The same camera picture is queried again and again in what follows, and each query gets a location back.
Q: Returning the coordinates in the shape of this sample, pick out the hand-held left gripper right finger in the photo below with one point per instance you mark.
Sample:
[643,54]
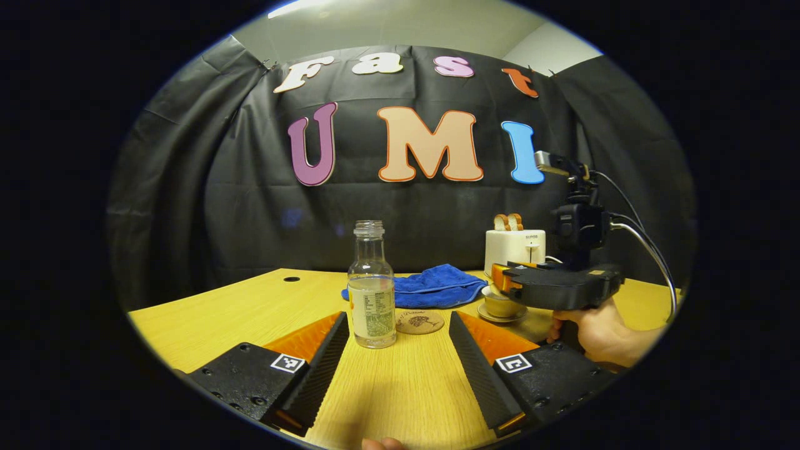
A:
[480,375]

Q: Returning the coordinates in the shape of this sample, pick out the clear water bottle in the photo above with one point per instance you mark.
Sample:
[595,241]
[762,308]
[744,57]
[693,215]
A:
[372,303]

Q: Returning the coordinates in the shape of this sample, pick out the beige teacup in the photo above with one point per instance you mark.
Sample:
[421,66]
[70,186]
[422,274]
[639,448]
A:
[500,306]

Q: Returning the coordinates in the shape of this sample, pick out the black backdrop cloth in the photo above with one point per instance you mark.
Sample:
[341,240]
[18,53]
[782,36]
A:
[431,206]

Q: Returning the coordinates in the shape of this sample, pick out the round cork coaster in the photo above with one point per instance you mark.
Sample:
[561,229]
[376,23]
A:
[420,323]

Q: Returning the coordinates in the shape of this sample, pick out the blue towel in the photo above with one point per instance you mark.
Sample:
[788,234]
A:
[434,289]

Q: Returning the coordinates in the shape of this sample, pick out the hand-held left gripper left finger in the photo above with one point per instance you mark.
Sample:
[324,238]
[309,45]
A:
[319,375]

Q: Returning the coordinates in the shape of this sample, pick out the white toaster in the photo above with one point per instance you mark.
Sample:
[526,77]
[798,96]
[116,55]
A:
[512,247]

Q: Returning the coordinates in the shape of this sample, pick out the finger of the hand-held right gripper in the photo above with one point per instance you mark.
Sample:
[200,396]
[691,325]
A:
[505,278]

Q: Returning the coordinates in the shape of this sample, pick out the beige saucer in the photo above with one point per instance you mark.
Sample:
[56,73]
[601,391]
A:
[494,318]

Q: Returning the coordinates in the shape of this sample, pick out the bread slice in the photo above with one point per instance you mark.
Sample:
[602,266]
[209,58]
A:
[500,222]
[515,222]

